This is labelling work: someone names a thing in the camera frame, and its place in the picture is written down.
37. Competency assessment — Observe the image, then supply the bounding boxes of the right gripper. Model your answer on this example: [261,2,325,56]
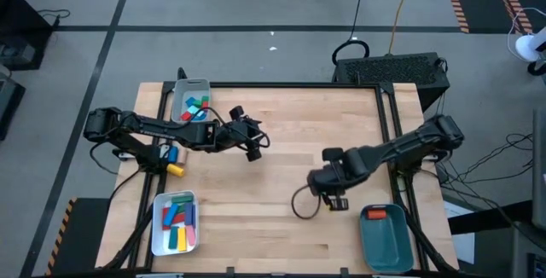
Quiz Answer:
[306,164,356,211]

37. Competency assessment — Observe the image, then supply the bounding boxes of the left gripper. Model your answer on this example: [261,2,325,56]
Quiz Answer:
[212,117,264,163]

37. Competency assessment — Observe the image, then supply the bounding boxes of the dark blue long wooden block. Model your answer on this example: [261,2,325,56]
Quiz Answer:
[183,201,195,227]

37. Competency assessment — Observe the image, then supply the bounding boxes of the red long wooden block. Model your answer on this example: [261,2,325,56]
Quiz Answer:
[161,206,186,231]

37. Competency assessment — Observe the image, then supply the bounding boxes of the teal storage bin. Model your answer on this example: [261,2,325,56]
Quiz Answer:
[358,203,415,274]

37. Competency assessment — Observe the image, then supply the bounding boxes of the light grey storage bin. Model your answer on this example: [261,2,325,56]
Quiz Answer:
[171,77,212,125]

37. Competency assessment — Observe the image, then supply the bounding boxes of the white storage bin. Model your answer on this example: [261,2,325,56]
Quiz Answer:
[151,189,200,257]

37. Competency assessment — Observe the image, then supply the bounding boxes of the white paper sheet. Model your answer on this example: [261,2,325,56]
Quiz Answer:
[442,200,478,267]

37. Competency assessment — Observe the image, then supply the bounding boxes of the black perforated computer tower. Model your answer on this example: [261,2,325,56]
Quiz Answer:
[331,51,452,112]

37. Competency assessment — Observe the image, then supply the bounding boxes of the black mat hazard stripe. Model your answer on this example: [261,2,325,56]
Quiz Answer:
[44,195,113,278]

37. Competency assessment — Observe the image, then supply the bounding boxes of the white round floor device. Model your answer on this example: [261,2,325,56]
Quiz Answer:
[506,6,546,78]

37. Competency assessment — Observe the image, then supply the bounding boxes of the dark equipment box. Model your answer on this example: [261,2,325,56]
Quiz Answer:
[0,71,27,142]

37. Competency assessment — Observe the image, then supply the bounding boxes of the black cabinet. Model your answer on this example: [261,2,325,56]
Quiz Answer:
[0,0,55,72]

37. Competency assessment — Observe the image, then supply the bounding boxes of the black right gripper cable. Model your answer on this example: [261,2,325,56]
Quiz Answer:
[291,183,322,221]

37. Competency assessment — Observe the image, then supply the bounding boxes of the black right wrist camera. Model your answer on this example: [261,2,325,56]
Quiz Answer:
[321,147,343,163]

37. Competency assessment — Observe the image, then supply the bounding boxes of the black aluminium table frame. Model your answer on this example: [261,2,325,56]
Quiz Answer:
[102,67,460,278]

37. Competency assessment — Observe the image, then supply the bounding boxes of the coiled black floor cable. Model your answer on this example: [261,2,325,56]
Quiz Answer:
[331,38,371,67]

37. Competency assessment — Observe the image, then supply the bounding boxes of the long black cable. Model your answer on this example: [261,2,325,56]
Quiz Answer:
[348,0,369,43]

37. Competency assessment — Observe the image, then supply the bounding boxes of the long yellow cable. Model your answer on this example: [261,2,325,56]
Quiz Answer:
[386,0,418,55]

